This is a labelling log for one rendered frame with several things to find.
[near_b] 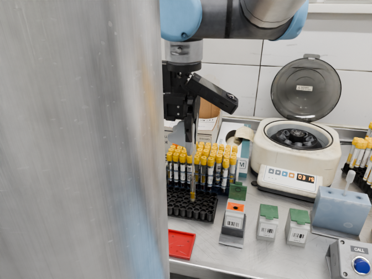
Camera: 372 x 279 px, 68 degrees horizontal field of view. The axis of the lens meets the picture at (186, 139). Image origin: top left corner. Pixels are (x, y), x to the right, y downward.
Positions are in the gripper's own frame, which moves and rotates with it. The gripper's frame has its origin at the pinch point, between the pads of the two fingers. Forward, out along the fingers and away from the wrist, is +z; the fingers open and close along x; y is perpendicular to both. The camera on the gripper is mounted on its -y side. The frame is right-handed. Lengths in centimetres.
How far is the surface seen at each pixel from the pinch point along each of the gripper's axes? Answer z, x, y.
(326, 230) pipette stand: 16.7, 1.8, -32.4
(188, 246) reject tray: 17.5, 12.7, -1.8
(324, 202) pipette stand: 9.3, 1.0, -30.5
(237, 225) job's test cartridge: 13.3, 8.3, -12.0
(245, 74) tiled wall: -5, -51, -10
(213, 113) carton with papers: 9.0, -43.9, 0.8
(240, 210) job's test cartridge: 10.0, 6.8, -12.2
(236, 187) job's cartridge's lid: 6.9, 3.0, -10.7
